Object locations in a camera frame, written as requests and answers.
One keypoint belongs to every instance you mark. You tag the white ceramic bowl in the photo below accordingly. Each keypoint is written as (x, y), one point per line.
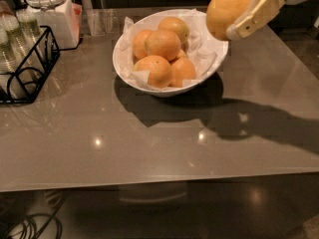
(166, 91)

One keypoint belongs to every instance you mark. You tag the clear plastic cup stack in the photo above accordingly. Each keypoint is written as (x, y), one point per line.
(31, 31)
(29, 61)
(8, 66)

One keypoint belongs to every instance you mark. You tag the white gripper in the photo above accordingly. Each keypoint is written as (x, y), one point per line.
(259, 13)

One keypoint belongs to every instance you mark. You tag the clear plastic cup stack middle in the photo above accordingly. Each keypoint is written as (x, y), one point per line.
(29, 61)

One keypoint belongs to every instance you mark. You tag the black wire cup rack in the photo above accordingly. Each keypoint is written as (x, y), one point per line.
(31, 86)

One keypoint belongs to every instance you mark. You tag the white ceramic lidded jar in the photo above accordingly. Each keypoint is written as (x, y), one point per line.
(60, 16)

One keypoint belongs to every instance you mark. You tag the clear plastic cup stack right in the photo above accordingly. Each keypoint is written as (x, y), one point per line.
(31, 31)

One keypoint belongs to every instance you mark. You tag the clear acrylic holder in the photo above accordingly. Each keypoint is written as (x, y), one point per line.
(102, 21)

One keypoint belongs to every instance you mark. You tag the clear plastic cup stack left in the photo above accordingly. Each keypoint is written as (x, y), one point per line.
(8, 66)

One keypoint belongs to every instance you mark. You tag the white paper bowl liner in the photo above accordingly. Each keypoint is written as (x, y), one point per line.
(202, 55)

